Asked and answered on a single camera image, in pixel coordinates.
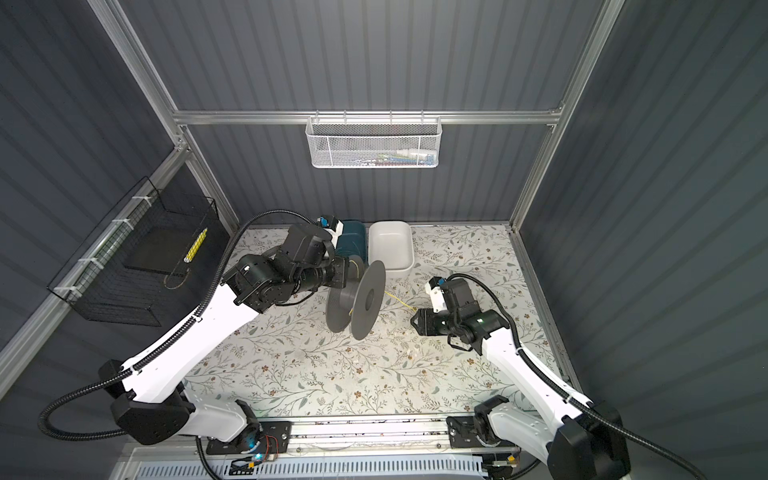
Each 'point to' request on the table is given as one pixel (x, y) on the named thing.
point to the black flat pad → (166, 247)
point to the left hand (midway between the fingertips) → (351, 264)
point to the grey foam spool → (360, 300)
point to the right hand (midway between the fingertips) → (422, 322)
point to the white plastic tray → (391, 242)
